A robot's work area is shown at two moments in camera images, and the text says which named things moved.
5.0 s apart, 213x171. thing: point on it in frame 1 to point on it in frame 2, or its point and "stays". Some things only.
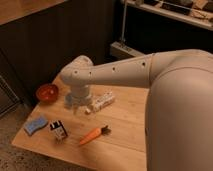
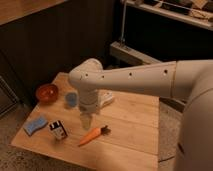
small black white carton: (59, 128) stays
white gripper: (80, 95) to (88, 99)
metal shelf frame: (197, 13) stays
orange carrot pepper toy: (95, 133) stays
